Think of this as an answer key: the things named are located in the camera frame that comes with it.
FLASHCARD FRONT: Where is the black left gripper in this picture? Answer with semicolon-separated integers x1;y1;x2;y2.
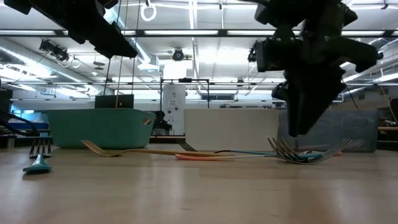
4;0;138;59

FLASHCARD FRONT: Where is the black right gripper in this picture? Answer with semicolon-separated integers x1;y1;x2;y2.
279;26;383;137

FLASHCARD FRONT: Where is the clear grey plastic bin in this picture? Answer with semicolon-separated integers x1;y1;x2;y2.
278;108;380;153

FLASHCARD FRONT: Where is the teal-handled black fork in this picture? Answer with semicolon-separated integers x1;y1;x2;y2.
22;138;53;174
176;138;324;157

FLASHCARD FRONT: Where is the white plastic bin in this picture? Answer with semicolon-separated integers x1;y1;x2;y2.
183;108;280;152

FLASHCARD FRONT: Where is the teal plastic bin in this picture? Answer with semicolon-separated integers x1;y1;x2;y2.
45;108;155;149

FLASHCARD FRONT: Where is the black overhead light bar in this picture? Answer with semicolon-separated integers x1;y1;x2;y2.
0;29;398;39

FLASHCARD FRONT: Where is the black monitor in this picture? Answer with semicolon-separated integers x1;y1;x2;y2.
95;95;135;110

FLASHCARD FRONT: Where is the tall white machine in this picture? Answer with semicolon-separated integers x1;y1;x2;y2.
162;83;187;135

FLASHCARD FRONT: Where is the person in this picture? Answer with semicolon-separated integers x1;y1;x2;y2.
154;110;172;135

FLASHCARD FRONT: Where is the black box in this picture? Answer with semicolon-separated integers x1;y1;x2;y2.
0;88;14;125

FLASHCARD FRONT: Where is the thin black hanging cord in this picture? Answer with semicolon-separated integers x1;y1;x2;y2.
103;58;112;96
131;0;141;95

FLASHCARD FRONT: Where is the white hanging cable ring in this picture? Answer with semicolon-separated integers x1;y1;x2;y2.
140;0;157;22

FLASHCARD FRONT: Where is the silver ventilation duct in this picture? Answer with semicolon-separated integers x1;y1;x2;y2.
0;37;105;96
104;6;160;73
341;37;398;85

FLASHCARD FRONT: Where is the black ceiling camera cluster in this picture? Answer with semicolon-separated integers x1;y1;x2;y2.
39;39;70;62

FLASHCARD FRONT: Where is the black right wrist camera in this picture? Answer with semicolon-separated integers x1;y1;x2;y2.
256;39;287;73

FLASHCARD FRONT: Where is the black ceiling camera with cable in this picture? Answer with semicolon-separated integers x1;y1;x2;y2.
247;40;259;63

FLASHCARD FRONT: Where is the round black ceiling camera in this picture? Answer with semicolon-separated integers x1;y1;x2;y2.
172;47;186;62

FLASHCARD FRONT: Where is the thick black looped cable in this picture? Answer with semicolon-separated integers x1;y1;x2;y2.
0;110;40;136

